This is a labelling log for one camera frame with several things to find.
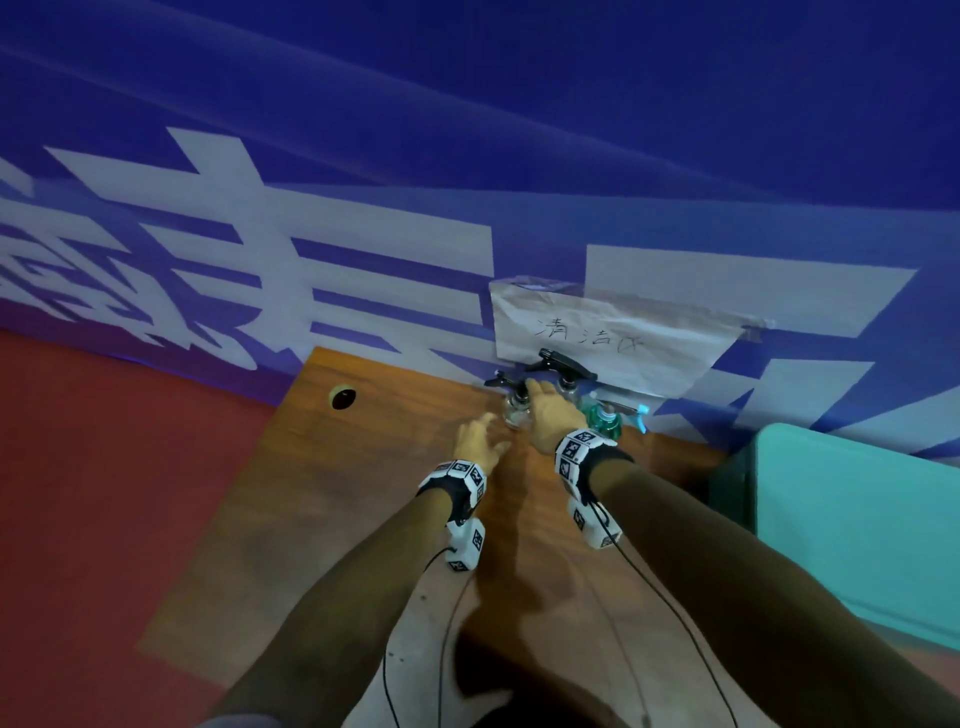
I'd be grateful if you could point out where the white handwritten paper sign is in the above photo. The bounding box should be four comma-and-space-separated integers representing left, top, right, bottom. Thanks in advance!
489, 277, 774, 400

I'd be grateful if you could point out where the clear spray bottle black trigger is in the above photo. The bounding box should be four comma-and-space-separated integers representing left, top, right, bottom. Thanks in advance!
483, 370, 535, 431
525, 348, 600, 400

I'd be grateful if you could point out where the blue banner with white print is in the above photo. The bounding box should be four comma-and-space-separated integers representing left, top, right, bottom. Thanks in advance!
0, 0, 960, 460

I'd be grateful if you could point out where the black cable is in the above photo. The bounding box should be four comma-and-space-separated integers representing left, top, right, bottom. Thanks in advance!
381, 546, 477, 728
589, 501, 741, 728

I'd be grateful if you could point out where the person's right hand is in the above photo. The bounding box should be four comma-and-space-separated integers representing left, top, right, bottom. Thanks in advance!
523, 378, 591, 457

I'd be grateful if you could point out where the person's right forearm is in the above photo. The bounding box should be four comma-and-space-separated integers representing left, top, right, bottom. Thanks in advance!
587, 457, 960, 728

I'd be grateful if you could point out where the green spray bottle cyan trigger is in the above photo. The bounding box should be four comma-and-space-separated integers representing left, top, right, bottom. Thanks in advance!
580, 393, 651, 444

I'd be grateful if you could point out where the person's left hand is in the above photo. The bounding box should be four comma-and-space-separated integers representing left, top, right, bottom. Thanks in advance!
452, 411, 513, 476

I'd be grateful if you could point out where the white wrist camera block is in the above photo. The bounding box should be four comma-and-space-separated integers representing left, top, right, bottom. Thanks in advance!
445, 517, 487, 573
567, 498, 624, 551

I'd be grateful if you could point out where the teal storage box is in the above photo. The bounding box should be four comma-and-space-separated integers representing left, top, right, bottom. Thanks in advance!
708, 423, 960, 652

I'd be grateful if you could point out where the white marker wrist band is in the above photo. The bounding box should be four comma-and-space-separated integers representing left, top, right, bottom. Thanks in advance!
554, 428, 636, 505
417, 459, 489, 526

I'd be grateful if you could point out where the person's left forearm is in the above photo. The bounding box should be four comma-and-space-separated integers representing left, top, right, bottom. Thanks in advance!
204, 487, 456, 728

